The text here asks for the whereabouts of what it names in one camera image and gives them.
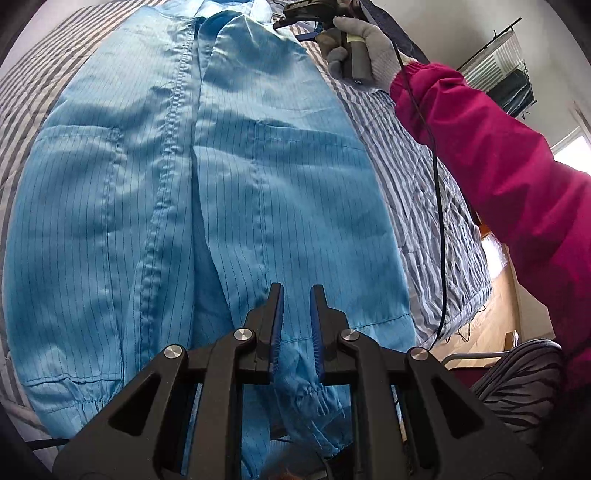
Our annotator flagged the wire wall rack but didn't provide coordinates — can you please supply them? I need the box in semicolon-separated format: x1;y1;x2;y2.
456;17;539;119

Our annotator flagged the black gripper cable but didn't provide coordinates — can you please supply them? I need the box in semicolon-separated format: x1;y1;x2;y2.
27;436;71;453
392;42;448;344

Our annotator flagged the person's right forearm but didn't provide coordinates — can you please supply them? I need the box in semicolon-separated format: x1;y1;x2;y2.
389;62;591;393

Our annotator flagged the person's leg in striped pants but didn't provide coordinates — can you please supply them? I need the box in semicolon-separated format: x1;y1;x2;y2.
470;338;568;445

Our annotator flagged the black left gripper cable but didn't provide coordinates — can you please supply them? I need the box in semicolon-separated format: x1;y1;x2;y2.
27;436;71;453

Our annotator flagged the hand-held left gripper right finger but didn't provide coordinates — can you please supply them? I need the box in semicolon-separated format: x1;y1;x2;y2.
310;284;541;480

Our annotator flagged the dark blue cloth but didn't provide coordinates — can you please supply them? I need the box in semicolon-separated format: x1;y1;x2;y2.
359;0;432;65

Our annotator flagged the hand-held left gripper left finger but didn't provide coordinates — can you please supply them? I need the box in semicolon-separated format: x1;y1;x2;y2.
53;282;284;480

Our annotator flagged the person's right hand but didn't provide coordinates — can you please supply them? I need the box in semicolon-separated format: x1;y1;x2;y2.
315;16;416;93

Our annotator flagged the blue pinstriped work coat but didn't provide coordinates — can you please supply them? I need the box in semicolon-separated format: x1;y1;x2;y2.
2;0;419;480

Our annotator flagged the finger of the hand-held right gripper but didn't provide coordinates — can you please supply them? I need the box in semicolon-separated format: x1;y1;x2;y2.
276;2;324;27

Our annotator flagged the grey striped bed sheet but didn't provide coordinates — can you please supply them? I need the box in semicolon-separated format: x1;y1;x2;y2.
0;0;492;444

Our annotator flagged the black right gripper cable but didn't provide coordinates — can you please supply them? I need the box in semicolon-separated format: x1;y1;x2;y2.
392;42;448;344

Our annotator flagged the grey metal frame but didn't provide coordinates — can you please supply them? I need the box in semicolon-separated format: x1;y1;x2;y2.
442;352;506;371

